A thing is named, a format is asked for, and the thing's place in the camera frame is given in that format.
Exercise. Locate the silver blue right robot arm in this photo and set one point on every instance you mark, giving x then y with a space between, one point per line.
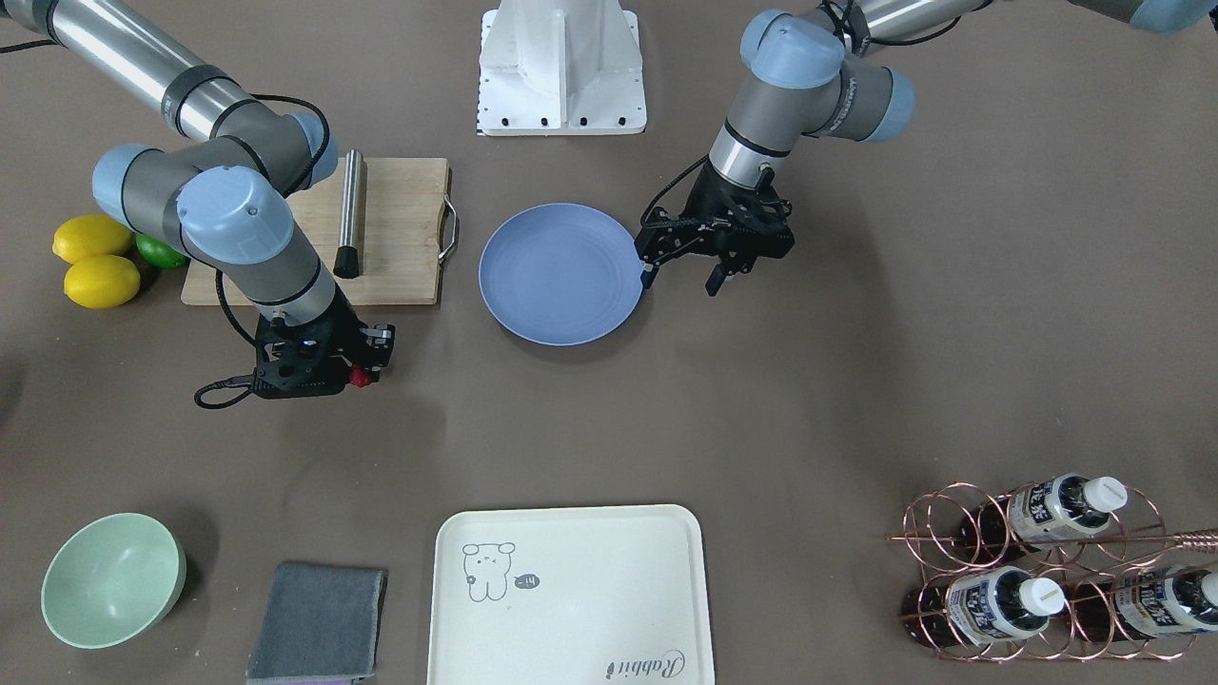
223 200

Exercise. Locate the mint green bowl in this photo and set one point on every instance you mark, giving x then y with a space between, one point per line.
112 581

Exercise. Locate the yellow lemon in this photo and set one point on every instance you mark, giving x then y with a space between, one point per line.
102 282
91 235

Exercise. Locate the cream rabbit tray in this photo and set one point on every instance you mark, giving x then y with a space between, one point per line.
574 595

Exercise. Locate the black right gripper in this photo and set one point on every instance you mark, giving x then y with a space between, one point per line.
344 333

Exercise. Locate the wooden cutting board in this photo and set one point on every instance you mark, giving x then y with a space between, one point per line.
402 229

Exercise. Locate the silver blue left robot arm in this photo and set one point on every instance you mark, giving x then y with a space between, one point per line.
808 77

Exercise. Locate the grey folded cloth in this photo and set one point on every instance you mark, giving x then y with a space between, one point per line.
321 625

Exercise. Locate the steel muddler black tip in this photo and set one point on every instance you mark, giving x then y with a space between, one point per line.
348 262

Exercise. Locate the red strawberry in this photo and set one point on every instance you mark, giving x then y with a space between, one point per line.
359 377

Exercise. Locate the copper wire bottle rack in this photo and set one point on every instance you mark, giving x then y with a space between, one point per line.
1138 542

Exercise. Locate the blue plate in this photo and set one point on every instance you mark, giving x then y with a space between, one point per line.
560 274

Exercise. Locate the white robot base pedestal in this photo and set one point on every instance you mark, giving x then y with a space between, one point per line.
552 68

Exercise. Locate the dark drink bottle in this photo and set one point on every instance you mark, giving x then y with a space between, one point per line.
1034 517
1175 601
1005 604

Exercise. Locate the green lime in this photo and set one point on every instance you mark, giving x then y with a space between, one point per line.
159 254

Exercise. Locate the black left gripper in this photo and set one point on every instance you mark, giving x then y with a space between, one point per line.
721 202

